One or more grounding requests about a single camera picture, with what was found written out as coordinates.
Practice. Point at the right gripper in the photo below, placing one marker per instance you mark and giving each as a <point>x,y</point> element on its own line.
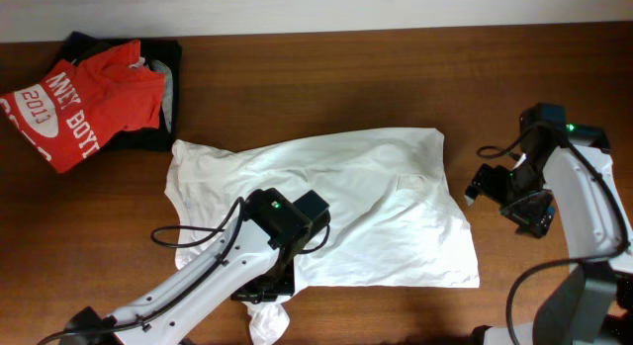
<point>530,218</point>

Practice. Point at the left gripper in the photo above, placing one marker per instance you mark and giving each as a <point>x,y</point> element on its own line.
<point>283,286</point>

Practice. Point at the white printed t-shirt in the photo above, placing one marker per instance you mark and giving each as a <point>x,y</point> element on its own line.
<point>393,220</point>

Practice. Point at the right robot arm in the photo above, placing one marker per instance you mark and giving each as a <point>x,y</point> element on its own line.
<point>563,170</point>

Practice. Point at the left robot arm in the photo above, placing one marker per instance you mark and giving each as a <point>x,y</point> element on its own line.
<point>251,260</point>

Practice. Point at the grey folded garment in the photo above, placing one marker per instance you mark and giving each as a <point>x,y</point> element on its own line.
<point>167,97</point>

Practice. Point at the red printed t-shirt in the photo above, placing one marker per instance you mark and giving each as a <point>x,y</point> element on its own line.
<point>78,107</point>

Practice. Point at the black folded garment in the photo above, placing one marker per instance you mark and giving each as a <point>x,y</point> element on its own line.
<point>162,56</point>

